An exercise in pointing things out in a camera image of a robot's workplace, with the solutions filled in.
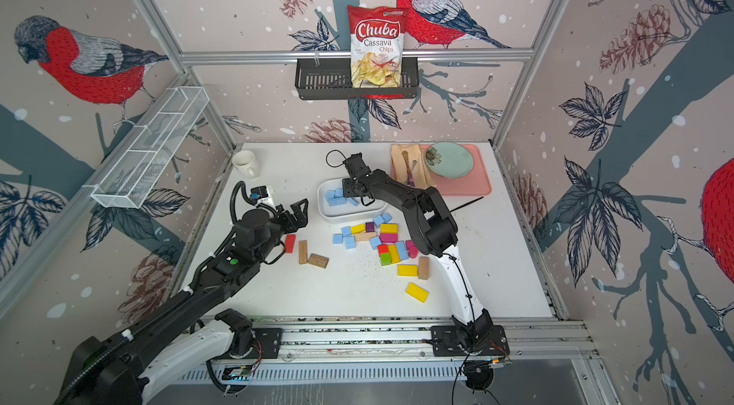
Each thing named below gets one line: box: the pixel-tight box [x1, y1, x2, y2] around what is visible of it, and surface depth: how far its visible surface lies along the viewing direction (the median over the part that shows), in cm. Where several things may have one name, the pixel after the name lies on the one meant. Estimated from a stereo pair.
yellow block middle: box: [396, 264, 419, 278], surface depth 88 cm
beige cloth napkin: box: [390, 143, 436, 189], surface depth 116 cm
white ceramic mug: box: [232, 149, 260, 180], surface depth 106 cm
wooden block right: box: [417, 255, 431, 280], surface depth 87 cm
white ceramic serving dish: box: [317, 177, 389, 224], surface depth 100 cm
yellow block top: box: [379, 223, 399, 235], surface depth 97 cm
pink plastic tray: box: [420, 144, 492, 196], surface depth 112 cm
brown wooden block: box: [307, 253, 330, 269], surface depth 90 cm
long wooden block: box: [298, 239, 309, 265], surface depth 91 cm
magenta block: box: [379, 233, 399, 244], surface depth 94 cm
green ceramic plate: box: [425, 141, 475, 180], surface depth 116 cm
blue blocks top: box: [372, 212, 392, 228], surface depth 97 cm
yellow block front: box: [405, 281, 430, 304], surface depth 84 cm
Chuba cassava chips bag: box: [346, 4, 408, 89], surface depth 87 cm
